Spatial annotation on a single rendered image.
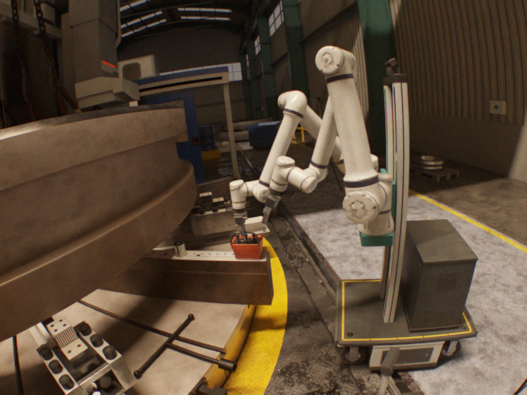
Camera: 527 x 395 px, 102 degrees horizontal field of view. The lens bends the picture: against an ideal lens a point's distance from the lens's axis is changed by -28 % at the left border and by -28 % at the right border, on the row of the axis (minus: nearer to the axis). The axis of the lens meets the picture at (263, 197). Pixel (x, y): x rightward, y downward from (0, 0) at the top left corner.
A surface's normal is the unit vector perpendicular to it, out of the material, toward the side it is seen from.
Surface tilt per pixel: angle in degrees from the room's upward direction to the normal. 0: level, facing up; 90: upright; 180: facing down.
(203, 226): 90
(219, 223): 90
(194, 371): 0
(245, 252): 97
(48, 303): 90
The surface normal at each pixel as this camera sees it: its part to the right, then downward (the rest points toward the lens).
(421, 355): -0.22, 0.32
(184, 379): -0.10, -0.95
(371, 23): 0.16, 0.28
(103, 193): 0.94, 0.00
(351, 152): -0.57, 0.29
